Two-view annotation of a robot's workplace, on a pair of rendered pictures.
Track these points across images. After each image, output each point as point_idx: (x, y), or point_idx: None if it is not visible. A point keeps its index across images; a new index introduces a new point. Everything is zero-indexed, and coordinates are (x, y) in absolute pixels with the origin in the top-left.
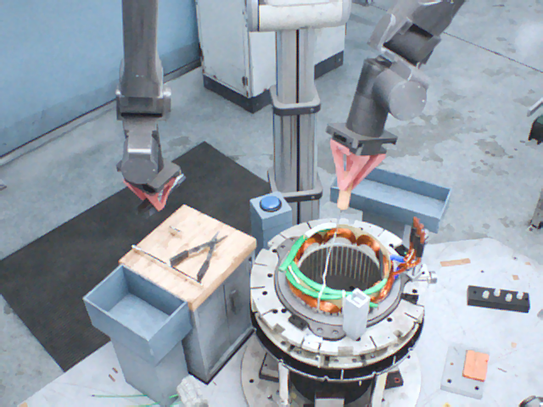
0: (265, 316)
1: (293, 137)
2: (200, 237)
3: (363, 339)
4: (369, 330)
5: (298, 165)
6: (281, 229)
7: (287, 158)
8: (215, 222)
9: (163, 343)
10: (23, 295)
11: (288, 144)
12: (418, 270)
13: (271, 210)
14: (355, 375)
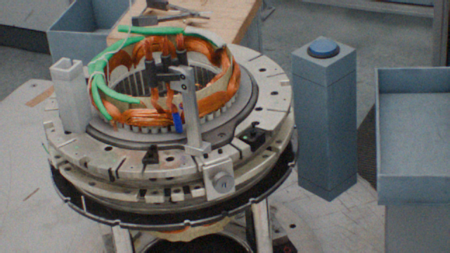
0: (84, 67)
1: (445, 6)
2: (209, 14)
3: (67, 135)
4: (85, 137)
5: (447, 60)
6: (313, 89)
7: (437, 38)
8: (242, 15)
9: (68, 56)
10: (367, 145)
11: (440, 15)
12: (195, 142)
13: (309, 53)
14: (61, 185)
